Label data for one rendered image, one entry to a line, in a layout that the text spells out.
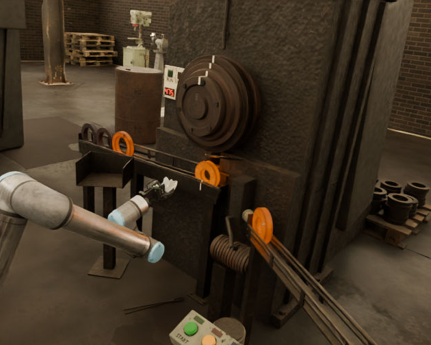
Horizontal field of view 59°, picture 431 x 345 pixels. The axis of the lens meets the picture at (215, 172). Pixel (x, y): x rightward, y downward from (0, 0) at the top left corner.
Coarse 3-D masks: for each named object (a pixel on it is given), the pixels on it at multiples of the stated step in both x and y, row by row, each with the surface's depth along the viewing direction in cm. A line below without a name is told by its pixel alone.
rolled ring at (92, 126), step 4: (84, 124) 265; (88, 124) 262; (92, 124) 262; (84, 128) 267; (88, 128) 268; (92, 128) 260; (96, 128) 262; (84, 132) 269; (92, 132) 261; (84, 136) 270; (84, 140) 270; (88, 140) 271; (96, 144) 263
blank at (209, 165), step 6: (204, 162) 199; (210, 162) 199; (198, 168) 203; (204, 168) 200; (210, 168) 197; (216, 168) 197; (198, 174) 204; (204, 174) 205; (210, 174) 198; (216, 174) 196; (204, 180) 203; (210, 180) 199; (216, 180) 197
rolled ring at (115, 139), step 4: (120, 132) 240; (124, 132) 241; (116, 136) 244; (120, 136) 241; (124, 136) 239; (128, 136) 239; (112, 140) 247; (116, 140) 246; (128, 140) 238; (132, 140) 240; (112, 144) 248; (116, 144) 248; (128, 144) 238; (132, 144) 239; (116, 148) 248; (128, 148) 239; (132, 148) 239; (120, 152) 248; (128, 152) 240; (132, 152) 241
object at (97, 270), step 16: (80, 160) 210; (96, 160) 225; (112, 160) 224; (128, 160) 223; (80, 176) 213; (96, 176) 222; (112, 176) 222; (128, 176) 215; (112, 192) 217; (112, 208) 220; (112, 256) 232; (96, 272) 232; (112, 272) 233
